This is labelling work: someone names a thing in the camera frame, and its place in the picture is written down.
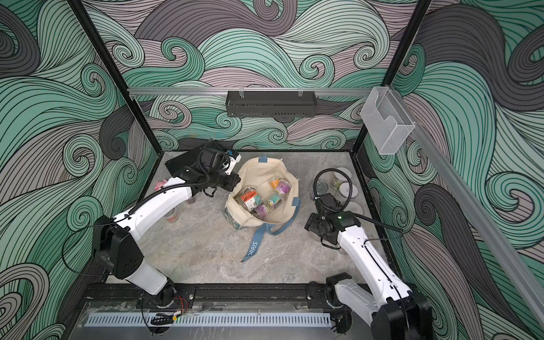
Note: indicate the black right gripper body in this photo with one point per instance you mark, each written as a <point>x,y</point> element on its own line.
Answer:
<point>316,224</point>

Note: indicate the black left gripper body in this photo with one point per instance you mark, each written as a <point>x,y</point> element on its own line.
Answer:
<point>221,180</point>

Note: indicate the beige canvas tote bag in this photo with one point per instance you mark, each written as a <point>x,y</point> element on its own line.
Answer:
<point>266,199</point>

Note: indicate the green label seed jar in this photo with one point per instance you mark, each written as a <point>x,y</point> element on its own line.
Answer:
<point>340,177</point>

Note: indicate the red label seed jar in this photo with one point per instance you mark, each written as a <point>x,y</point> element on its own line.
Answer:
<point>172,216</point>

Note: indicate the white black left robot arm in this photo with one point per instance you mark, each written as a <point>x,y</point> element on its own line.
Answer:
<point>115,240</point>

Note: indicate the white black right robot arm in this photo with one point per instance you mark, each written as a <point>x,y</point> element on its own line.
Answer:
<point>390,307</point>

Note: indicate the purple label seed jar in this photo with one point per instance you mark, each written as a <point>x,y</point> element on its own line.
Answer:
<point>261,211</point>

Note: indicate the red carrot label jar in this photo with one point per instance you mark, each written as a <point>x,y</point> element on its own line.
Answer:
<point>249,199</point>

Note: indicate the black hard case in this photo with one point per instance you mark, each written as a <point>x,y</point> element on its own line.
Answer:
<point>190,160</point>

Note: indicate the orange rainbow label jar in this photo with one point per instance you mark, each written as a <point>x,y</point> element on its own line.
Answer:
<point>274,183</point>

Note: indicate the purple eggplant label jar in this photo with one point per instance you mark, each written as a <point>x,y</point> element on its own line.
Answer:
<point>274,201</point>

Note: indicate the purple white label jar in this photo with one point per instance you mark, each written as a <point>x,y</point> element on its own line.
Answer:
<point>283,187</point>

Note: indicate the pink small toy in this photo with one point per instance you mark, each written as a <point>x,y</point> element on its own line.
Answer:
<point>159,185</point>

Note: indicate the black perforated wall shelf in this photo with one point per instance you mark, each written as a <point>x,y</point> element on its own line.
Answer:
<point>271,105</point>

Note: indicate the clear acrylic wall box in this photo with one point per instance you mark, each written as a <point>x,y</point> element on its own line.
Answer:
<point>386,117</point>

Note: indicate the aluminium wall rail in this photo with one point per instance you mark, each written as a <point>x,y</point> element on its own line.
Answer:
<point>223,91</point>

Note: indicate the white slotted cable duct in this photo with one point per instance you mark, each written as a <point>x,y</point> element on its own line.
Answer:
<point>214,319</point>

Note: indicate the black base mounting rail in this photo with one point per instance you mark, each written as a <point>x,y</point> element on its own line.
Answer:
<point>312,295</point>

